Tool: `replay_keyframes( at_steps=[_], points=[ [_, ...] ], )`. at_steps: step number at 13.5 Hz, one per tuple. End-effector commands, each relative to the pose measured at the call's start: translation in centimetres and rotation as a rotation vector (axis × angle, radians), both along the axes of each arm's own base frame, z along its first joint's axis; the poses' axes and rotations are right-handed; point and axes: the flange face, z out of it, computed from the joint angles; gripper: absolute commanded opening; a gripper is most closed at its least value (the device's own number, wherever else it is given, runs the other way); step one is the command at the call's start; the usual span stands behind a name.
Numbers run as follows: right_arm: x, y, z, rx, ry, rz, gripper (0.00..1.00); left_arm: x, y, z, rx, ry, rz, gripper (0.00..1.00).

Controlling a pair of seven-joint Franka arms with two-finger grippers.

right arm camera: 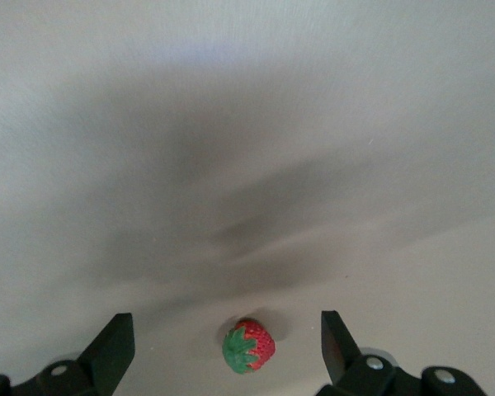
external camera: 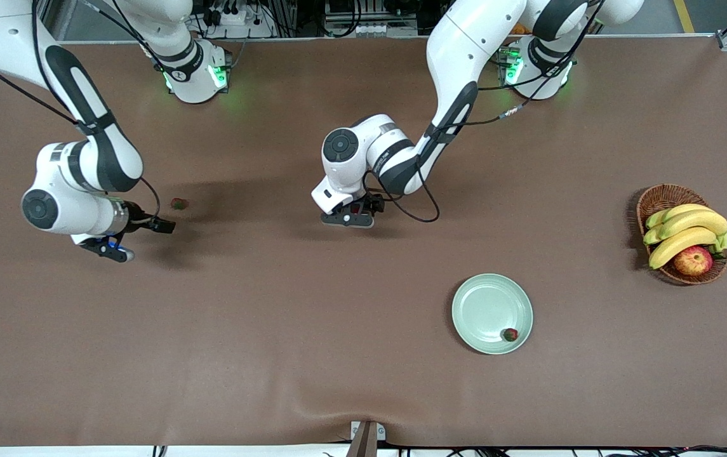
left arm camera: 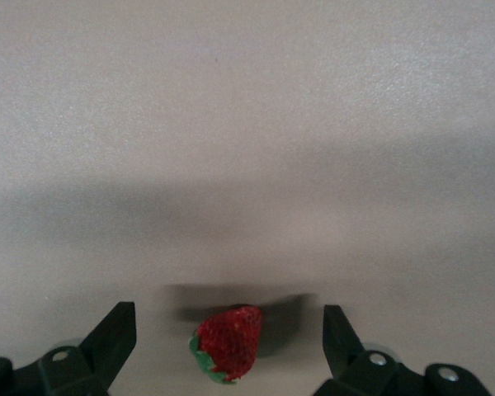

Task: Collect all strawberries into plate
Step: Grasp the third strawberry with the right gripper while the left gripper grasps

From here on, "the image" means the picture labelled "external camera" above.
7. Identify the red yellow apple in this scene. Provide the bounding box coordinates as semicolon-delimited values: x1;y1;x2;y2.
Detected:
674;246;714;277

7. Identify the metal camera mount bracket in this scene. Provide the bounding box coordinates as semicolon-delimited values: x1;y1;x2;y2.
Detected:
345;420;387;457

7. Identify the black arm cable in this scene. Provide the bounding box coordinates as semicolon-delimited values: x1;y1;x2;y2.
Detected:
363;0;605;224
0;0;162;220

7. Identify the brown table cover cloth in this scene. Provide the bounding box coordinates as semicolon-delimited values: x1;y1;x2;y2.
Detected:
0;35;727;449

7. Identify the pale green round plate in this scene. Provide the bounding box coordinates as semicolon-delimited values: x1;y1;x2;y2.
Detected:
451;273;534;355

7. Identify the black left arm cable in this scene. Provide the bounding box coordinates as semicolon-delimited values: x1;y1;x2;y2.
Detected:
363;0;605;224

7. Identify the brown wicker basket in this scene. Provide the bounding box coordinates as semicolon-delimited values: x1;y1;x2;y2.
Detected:
635;183;727;286

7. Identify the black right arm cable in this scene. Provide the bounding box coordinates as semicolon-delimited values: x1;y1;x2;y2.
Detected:
0;0;162;220

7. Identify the white power strip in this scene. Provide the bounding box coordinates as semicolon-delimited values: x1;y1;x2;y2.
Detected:
210;5;259;27

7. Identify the white terminal strip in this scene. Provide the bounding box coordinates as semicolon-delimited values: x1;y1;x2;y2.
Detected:
349;23;418;37

